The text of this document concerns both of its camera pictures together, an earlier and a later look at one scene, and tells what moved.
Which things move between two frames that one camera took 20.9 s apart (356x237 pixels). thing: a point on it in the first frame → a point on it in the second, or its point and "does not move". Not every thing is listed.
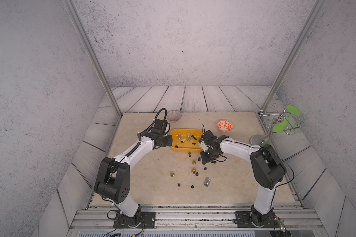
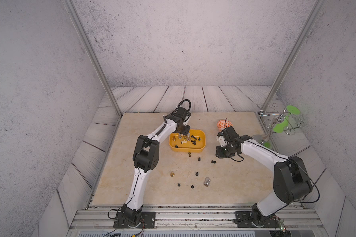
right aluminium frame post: x=294 y=53 does not move
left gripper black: x=169 y=140 → x=186 y=130
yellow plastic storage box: x=186 y=140 does not move
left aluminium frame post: x=93 y=55 does not move
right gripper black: x=204 y=159 → x=219 y=154
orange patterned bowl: x=225 y=126 does not move
